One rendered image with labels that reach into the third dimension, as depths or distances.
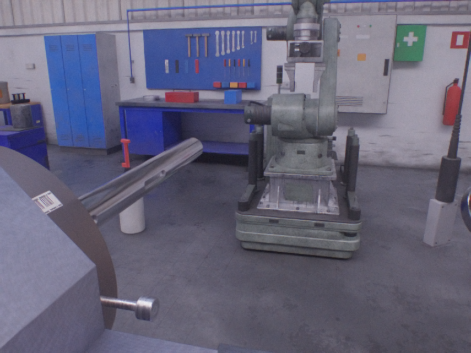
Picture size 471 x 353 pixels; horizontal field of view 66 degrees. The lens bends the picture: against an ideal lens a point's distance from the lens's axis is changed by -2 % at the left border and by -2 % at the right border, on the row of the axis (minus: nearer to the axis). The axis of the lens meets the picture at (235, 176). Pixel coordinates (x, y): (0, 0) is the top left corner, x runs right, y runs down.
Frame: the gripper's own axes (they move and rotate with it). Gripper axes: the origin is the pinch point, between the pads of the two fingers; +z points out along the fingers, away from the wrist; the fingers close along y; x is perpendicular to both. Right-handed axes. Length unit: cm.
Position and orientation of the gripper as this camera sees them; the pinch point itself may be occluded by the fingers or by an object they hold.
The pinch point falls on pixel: (303, 86)
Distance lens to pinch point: 253.1
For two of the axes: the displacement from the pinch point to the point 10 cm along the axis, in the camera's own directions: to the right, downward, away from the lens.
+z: 0.0, 9.6, 2.9
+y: -9.8, -0.6, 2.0
